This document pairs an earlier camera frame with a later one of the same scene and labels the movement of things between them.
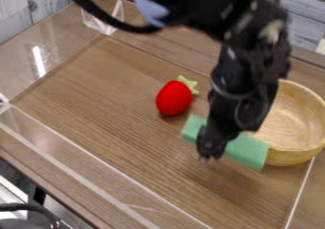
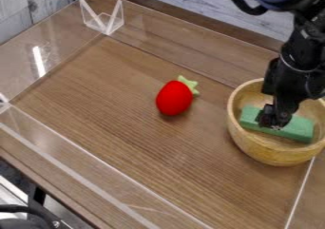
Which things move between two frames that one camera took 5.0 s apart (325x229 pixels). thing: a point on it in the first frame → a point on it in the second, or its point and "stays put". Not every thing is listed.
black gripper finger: (204, 141) → (266, 116)
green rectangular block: (242, 148) → (297, 129)
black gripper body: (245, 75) → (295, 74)
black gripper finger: (219, 140) → (282, 119)
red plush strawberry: (174, 96) stays put
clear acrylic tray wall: (80, 177) stays put
